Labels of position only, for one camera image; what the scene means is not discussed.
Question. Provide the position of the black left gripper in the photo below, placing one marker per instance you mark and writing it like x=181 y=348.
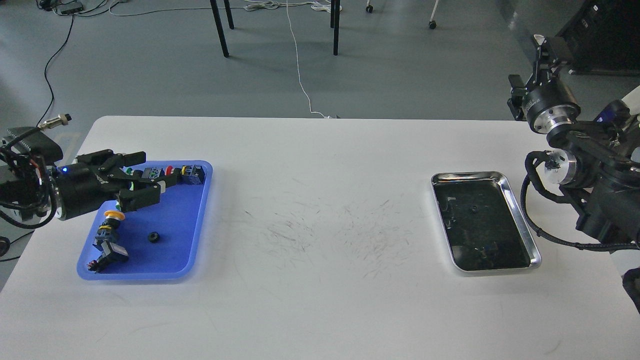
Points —
x=79 y=191

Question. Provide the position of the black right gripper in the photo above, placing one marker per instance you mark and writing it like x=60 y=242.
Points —
x=550 y=102

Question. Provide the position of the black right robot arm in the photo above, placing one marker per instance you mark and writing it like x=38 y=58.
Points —
x=592 y=165

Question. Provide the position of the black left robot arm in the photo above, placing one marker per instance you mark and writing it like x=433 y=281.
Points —
x=34 y=190

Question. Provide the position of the blue plastic tray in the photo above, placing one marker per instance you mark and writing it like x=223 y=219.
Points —
x=178 y=220

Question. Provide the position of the silver metal tray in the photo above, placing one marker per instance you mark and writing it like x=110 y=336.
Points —
x=494 y=240

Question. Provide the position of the yellow mushroom push button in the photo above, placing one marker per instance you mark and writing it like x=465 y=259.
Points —
x=107 y=231

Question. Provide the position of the red emergency stop button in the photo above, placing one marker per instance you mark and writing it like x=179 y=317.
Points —
x=170 y=170

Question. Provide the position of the black cabinet on floor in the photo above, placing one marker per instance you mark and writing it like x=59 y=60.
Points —
x=604 y=38

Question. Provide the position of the beige cloth on chair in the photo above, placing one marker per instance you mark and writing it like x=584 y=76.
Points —
x=632 y=101

